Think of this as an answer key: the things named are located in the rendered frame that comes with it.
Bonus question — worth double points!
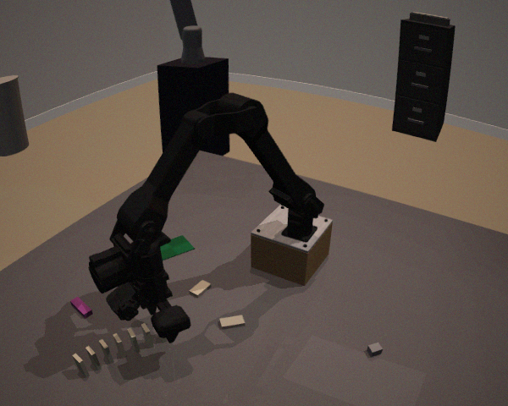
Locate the purple domino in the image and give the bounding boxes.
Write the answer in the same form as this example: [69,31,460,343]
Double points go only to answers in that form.
[70,296,93,318]

